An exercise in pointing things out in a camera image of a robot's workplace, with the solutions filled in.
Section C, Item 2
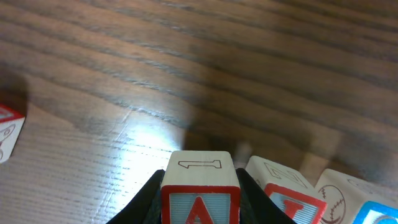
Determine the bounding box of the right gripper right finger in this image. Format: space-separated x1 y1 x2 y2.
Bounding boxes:
236 168 295 224

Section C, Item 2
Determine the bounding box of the red letter I block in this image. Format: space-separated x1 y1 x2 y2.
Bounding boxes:
245 156 327 224

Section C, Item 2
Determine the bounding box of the red letter A block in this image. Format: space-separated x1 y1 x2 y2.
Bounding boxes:
160 151 241 224

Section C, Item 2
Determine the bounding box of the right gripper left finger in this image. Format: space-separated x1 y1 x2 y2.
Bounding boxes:
107 169 165 224

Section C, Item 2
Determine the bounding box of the green edged wooden block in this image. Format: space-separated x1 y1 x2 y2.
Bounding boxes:
0 104 25 163

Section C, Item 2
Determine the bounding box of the blue number 2 block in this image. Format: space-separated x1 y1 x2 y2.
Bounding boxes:
315 169 397 224

